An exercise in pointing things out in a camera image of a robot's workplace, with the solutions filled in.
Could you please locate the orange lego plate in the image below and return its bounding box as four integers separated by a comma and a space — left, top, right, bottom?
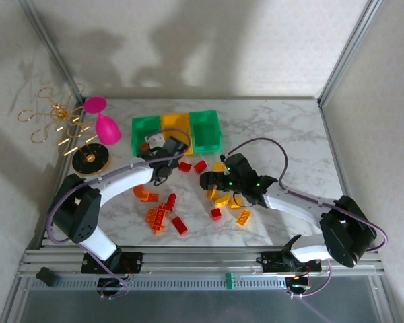
145, 203, 169, 227
150, 218, 169, 236

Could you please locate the aluminium frame side rail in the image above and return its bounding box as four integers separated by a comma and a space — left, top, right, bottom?
318, 100, 386, 270

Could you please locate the orange lego arch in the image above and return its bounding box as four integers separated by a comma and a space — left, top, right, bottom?
133, 184, 149, 202

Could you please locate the green bin with yellow legos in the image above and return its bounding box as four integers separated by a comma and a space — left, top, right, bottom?
188, 110, 224, 155

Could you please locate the aluminium frame post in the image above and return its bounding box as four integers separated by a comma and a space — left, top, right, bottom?
317, 0, 381, 108
18, 0, 88, 110

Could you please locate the green bin with orange legos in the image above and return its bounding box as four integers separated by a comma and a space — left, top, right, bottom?
131, 115, 164, 157

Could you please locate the black knob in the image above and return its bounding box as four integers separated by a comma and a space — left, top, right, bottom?
36, 267, 60, 287

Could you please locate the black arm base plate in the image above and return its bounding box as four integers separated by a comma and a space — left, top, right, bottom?
80, 250, 144, 274
255, 250, 323, 273

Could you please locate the yellow plastic bin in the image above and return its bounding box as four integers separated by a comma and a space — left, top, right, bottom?
160, 112, 193, 156

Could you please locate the red two-by-four lego brick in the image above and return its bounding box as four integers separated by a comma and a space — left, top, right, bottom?
170, 215, 189, 236

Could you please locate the small circuit board with LED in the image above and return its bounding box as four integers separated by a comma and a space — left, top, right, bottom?
285, 275, 312, 292

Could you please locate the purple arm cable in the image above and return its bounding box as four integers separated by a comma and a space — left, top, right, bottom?
221, 137, 389, 299
46, 127, 193, 300

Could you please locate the gold wire jewelry stand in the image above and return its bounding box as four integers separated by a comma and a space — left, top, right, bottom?
17, 83, 112, 178

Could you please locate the grey slotted cable duct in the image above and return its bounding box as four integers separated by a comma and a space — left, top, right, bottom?
26, 276, 289, 292

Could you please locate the pink plastic goblet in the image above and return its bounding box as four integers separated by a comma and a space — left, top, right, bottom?
83, 96, 123, 146

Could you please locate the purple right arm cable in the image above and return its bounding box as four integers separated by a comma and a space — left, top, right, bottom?
221, 137, 389, 299

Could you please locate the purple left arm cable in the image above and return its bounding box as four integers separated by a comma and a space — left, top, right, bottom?
46, 127, 193, 300

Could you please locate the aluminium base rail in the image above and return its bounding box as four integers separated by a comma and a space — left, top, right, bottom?
15, 247, 386, 280

